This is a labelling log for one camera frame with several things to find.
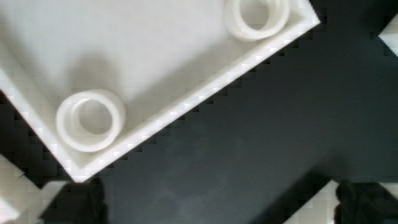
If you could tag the white U-shaped obstacle fence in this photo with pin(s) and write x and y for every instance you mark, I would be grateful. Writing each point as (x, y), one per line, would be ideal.
(23, 198)

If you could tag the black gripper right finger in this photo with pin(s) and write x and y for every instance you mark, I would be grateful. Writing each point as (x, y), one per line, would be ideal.
(368, 204)

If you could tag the white square tabletop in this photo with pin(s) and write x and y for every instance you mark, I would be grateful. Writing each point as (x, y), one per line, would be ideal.
(146, 47)

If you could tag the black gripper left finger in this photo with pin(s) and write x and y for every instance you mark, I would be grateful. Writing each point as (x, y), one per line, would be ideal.
(78, 206)

